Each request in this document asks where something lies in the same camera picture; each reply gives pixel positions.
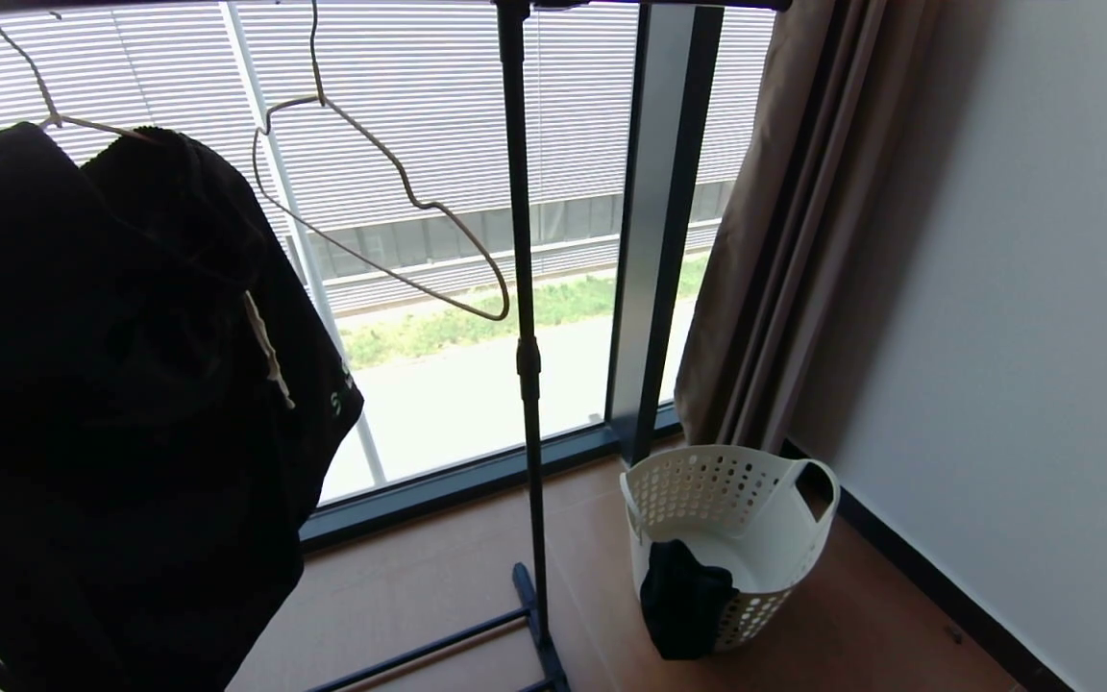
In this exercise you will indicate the black garment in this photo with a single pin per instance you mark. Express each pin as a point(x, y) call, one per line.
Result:
point(111, 432)
point(683, 601)

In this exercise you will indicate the pink clothes hanger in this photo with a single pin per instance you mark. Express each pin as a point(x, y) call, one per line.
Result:
point(46, 111)
point(409, 197)

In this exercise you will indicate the black clothes rack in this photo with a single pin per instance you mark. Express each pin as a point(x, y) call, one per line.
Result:
point(525, 288)

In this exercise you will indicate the white laundry basket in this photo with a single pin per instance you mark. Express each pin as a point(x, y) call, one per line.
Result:
point(755, 538)

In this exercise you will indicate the window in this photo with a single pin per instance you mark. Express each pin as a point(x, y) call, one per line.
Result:
point(419, 96)

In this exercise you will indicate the brown curtain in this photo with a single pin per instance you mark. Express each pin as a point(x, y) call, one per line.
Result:
point(803, 192)

